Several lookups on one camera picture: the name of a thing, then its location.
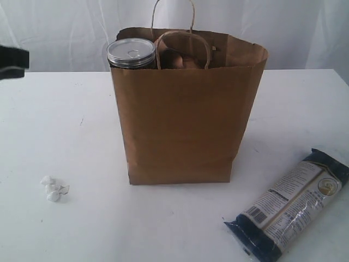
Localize dark can with pull-tab lid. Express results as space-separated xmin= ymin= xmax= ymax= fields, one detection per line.
xmin=107 ymin=38 xmax=156 ymax=69

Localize long noodle package black ends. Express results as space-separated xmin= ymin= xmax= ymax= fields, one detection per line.
xmin=225 ymin=148 xmax=348 ymax=261

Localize brown paper shopping bag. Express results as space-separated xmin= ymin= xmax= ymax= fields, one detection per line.
xmin=110 ymin=0 xmax=269 ymax=186

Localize brown pouch with orange label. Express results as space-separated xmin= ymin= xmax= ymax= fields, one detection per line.
xmin=154 ymin=39 xmax=204 ymax=69

